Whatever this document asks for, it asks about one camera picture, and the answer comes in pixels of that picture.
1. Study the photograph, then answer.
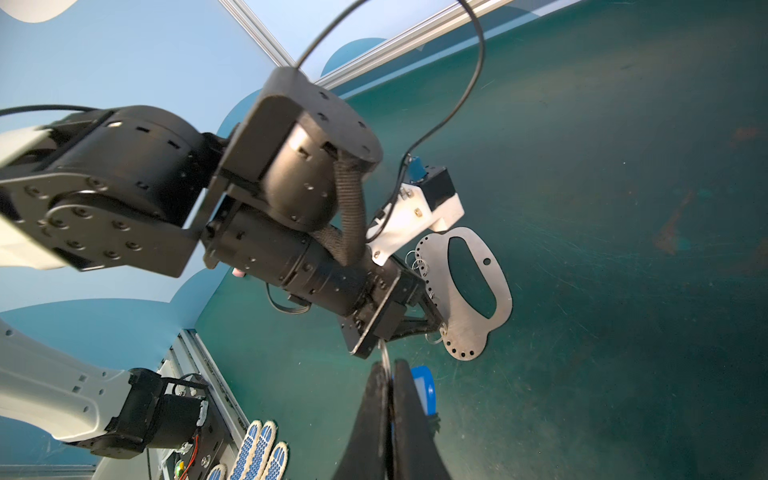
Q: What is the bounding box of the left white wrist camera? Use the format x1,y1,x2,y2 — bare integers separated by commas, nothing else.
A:
367,167,464,266

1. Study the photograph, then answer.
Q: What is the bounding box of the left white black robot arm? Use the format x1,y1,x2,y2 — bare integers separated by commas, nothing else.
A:
1,67,442,358

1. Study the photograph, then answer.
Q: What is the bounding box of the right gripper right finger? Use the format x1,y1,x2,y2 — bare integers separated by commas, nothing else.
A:
392,359,451,479

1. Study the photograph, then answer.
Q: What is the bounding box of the left aluminium frame post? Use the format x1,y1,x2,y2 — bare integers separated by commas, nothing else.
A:
219,0,294,67

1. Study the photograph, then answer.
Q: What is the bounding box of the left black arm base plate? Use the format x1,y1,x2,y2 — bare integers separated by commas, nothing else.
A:
164,386,241,479

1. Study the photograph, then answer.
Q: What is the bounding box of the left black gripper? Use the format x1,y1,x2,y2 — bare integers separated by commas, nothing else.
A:
340,263,445,359

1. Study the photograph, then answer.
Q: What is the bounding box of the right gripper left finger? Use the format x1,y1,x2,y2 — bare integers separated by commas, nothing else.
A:
333,362,391,480

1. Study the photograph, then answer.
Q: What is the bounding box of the right blue dotted work glove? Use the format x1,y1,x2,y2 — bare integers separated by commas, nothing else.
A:
206,463,228,480

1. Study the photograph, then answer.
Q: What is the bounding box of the left blue dotted work glove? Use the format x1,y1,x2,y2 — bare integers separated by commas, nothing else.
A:
228,420,289,480

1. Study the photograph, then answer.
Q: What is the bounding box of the silver metal keyring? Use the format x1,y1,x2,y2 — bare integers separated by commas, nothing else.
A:
378,339,392,381

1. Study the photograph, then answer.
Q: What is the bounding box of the left green circuit board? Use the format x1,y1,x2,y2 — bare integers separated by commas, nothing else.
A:
173,460,187,480

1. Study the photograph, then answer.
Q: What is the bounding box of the blue dotted work glove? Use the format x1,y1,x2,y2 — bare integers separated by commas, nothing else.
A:
228,420,289,480
206,463,228,480

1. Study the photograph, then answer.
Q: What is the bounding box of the front aluminium rail base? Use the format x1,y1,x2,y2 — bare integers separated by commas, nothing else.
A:
145,329,250,479

